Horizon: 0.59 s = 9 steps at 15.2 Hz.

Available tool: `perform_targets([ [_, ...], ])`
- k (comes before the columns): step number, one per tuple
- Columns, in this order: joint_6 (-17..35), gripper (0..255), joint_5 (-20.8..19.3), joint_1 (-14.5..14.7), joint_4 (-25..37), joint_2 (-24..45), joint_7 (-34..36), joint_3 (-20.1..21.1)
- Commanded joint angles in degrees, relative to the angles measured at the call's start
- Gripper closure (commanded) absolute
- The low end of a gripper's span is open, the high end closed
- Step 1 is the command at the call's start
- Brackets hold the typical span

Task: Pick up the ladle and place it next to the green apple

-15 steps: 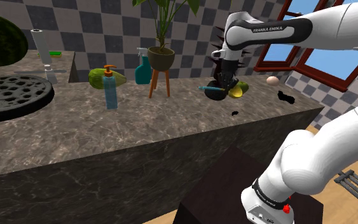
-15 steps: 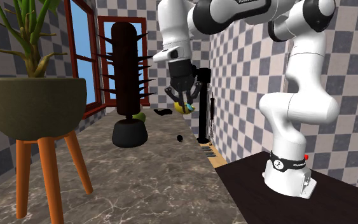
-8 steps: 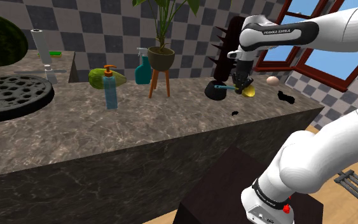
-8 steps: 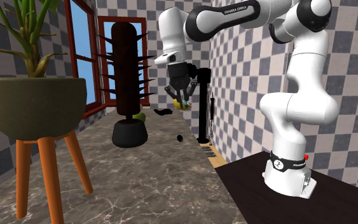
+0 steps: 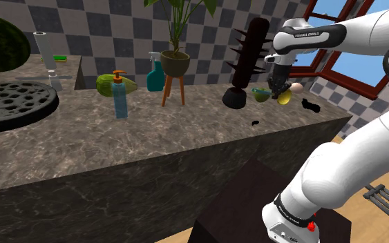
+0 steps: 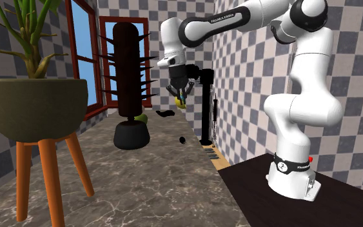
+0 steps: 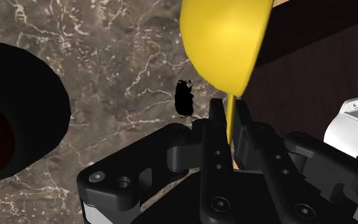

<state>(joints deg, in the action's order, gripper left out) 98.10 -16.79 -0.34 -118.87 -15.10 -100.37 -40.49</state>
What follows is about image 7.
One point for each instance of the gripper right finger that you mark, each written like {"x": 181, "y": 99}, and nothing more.
{"x": 290, "y": 186}

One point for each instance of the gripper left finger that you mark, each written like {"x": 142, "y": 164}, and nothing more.
{"x": 216, "y": 155}

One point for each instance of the yellow bowl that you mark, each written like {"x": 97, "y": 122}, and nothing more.
{"x": 222, "y": 40}

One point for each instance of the small black lumpy object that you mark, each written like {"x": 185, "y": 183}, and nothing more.
{"x": 184, "y": 99}

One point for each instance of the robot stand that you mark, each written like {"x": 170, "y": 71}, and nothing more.
{"x": 305, "y": 77}

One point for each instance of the black bowl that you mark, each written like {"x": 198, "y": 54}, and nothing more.
{"x": 26, "y": 108}

